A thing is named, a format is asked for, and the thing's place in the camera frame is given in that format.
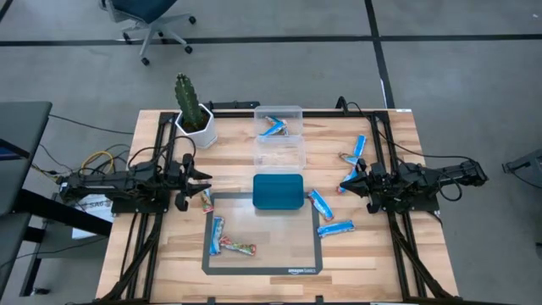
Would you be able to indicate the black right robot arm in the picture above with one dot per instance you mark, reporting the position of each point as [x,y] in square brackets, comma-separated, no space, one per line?
[444,173]

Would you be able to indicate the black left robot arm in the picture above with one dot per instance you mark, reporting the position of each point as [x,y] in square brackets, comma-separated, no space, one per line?
[106,182]

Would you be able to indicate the grey office chair blue seat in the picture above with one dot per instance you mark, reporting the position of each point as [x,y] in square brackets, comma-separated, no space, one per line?
[144,8]

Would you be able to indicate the dark grey desk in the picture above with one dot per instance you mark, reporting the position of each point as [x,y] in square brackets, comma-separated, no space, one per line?
[21,127]

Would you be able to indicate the grey stand base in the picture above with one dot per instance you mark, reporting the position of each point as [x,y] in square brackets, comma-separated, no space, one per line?
[525,163]

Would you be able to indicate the multicolour wrapper granola bar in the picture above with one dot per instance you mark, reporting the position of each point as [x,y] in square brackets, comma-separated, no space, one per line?
[239,247]
[206,203]

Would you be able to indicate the grey-bordered translucent silicone mat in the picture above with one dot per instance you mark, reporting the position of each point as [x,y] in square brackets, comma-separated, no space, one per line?
[262,271]

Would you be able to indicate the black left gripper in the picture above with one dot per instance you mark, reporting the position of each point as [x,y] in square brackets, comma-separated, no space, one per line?
[178,182]

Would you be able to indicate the blue plastic bin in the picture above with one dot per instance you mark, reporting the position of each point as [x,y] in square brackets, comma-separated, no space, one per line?
[277,192]

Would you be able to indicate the white hexagonal plant pot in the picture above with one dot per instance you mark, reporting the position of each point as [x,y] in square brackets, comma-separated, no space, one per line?
[203,137]

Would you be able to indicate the white printed cardboard box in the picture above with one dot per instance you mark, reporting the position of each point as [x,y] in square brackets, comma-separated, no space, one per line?
[95,205]

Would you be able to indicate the small black edge clamp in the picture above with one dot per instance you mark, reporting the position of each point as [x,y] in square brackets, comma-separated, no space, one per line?
[319,299]
[211,300]

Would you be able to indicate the green cactus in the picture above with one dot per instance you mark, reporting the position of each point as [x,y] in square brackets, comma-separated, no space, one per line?
[188,103]

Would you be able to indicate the clear plastic bin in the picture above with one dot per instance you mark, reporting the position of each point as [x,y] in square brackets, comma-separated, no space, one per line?
[279,167]
[292,112]

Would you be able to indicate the black aluminium table frame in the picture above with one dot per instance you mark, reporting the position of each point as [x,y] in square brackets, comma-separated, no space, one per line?
[330,114]

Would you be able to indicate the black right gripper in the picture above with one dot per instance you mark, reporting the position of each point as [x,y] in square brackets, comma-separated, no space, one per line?
[377,182]

